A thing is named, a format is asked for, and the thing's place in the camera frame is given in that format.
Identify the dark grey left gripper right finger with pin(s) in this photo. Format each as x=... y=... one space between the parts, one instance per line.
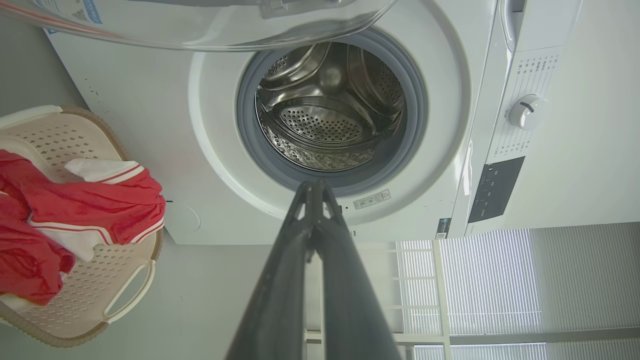
x=350 y=300

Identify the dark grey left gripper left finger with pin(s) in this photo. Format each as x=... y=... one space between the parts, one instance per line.
x=280 y=290

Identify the round black glass washer door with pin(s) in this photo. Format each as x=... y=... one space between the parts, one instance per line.
x=200 y=30

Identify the white front-load washing machine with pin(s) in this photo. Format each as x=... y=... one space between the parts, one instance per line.
x=150 y=125

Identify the white warning sticker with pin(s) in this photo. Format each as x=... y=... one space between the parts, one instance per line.
x=371 y=199

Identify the small black barcode sticker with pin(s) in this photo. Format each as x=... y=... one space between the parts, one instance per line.
x=443 y=228

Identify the round white filter cover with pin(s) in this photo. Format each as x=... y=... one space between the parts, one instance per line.
x=185 y=217

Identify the white slatted window blind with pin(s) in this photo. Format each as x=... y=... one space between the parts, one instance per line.
x=490 y=280
x=590 y=275

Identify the steel perforated washer drum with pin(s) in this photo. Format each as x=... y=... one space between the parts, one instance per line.
x=320 y=125

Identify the black control panel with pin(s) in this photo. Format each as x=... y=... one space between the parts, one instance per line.
x=495 y=190

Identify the cream plastic laundry basket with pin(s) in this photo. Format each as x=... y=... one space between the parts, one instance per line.
x=85 y=295

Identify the red and white jersey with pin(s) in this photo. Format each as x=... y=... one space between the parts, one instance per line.
x=100 y=200

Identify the white round control knob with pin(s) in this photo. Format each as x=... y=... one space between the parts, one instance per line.
x=527 y=112

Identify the white detergent drawer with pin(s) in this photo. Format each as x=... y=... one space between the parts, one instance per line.
x=545 y=25

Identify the blue energy label sticker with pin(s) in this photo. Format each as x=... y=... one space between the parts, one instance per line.
x=90 y=10

